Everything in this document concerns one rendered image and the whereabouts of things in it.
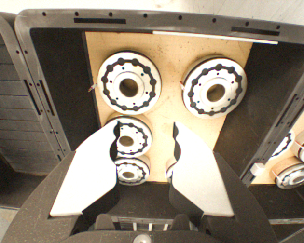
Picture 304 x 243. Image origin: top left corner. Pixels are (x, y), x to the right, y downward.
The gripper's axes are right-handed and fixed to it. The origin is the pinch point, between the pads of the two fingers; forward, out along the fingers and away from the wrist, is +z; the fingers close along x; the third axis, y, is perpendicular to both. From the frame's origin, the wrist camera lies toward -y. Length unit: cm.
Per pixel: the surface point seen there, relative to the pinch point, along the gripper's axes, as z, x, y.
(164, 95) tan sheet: 13.5, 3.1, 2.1
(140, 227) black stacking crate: 16, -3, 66
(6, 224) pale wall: 82, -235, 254
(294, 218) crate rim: 3.5, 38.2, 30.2
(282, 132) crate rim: 3.1, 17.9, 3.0
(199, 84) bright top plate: 10.6, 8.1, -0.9
